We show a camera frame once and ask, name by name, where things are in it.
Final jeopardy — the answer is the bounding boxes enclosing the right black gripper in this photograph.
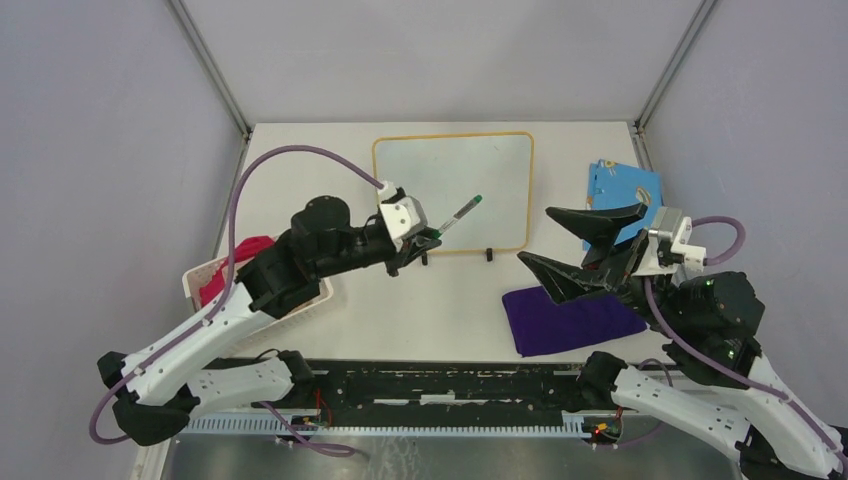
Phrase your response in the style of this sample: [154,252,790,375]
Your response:
[515,197,688,334]

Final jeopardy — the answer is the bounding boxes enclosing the yellow framed whiteboard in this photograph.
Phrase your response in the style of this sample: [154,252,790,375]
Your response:
[372,131,535,254]

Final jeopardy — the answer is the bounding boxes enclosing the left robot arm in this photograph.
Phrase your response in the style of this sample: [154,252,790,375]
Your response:
[98,194,441,446]

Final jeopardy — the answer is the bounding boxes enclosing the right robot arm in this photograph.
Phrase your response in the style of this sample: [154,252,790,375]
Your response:
[518,203,847,479]

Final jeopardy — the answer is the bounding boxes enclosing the blue cartoon cloth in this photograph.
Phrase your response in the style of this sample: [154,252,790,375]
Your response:
[586,159,663,244]

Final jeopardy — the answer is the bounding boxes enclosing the purple cloth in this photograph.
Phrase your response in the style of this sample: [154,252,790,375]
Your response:
[502,286,647,357]

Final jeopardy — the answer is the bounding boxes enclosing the red cloth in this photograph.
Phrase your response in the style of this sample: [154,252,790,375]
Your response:
[198,236,274,307]

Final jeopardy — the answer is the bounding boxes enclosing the white plastic basket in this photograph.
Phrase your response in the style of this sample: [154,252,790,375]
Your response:
[182,236,339,357]

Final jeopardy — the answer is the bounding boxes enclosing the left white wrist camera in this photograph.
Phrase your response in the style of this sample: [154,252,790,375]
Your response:
[377,181,428,251]

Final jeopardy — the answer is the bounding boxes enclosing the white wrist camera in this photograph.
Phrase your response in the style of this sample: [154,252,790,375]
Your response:
[640,207,706,275]
[377,181,428,251]

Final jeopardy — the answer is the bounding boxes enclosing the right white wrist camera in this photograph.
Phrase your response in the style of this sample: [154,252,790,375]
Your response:
[640,207,706,275]

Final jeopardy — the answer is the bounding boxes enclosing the right aluminium frame post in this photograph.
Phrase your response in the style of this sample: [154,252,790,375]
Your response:
[634,0,720,133]

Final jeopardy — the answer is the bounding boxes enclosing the aluminium frame post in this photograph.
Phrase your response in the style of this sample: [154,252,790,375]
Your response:
[634,0,720,133]
[165,0,252,142]

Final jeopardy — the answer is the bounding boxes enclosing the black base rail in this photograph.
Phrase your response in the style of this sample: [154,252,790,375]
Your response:
[225,358,645,429]

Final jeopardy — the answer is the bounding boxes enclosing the white slotted cable duct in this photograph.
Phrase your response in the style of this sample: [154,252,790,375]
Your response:
[182,412,591,440]

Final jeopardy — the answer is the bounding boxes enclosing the left aluminium frame post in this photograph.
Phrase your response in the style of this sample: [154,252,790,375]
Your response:
[165,0,252,142]

